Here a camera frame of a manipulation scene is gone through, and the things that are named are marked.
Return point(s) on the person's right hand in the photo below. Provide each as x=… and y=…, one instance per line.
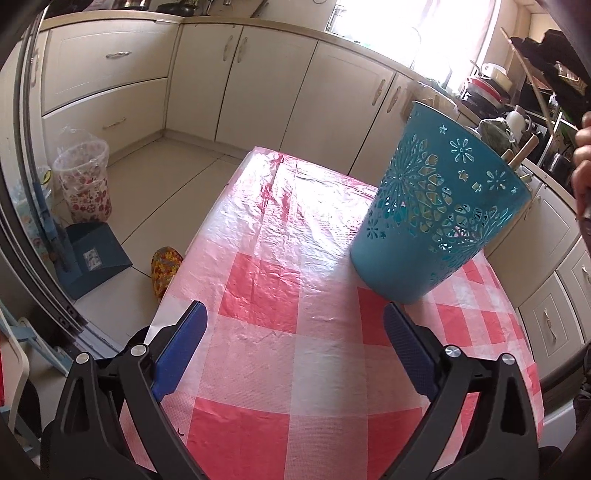
x=582, y=166

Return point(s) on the yellow floral slipper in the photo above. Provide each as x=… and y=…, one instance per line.
x=165, y=272

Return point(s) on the steel kettle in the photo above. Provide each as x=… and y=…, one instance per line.
x=129, y=3

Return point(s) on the red checkered plastic tablecloth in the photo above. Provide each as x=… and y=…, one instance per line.
x=286, y=258

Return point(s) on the kitchen window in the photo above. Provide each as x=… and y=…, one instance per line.
x=415, y=32

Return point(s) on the floral trash bin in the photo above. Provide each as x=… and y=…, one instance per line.
x=85, y=189

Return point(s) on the green plastic bag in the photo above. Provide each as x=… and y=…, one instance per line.
x=494, y=134

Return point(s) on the blue perforated plastic basket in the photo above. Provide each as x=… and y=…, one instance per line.
x=397, y=249

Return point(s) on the curved steel sink faucet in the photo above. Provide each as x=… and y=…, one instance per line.
x=415, y=46

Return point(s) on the cream and blue shoe rack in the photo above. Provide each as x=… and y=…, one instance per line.
x=18, y=369

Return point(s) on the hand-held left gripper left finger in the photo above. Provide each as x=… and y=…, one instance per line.
x=180, y=350

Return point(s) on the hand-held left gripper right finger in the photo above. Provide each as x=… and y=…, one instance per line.
x=411, y=348

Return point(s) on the blue dustpan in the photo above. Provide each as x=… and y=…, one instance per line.
x=92, y=258

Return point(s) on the sliding door frame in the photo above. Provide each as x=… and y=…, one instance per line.
x=27, y=207

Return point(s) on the white thermos bottle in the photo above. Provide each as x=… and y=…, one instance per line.
x=517, y=122

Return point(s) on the cream base cabinets with doors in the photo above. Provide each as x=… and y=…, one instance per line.
x=258, y=87

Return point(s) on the stack of dishes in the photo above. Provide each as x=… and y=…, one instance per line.
x=485, y=87

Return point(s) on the black wok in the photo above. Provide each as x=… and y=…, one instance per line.
x=178, y=6

